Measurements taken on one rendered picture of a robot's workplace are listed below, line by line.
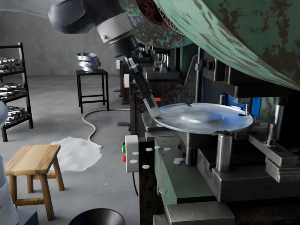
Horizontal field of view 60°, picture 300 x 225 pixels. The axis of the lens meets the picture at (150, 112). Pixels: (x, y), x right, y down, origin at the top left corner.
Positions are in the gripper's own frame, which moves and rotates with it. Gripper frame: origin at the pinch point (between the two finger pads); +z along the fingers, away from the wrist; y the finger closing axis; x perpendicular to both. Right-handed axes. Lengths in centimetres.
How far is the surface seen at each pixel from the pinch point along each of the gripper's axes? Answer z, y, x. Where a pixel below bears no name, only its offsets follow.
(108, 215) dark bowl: 64, -55, -47
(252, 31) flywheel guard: -17, 47, 10
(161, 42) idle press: -1, -130, 31
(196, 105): 10.7, -12.1, 14.4
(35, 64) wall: -39, -666, -216
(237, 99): 9.1, 1.8, 23.3
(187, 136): 11.3, 4.7, 5.4
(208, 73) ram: -1.5, 0.9, 18.4
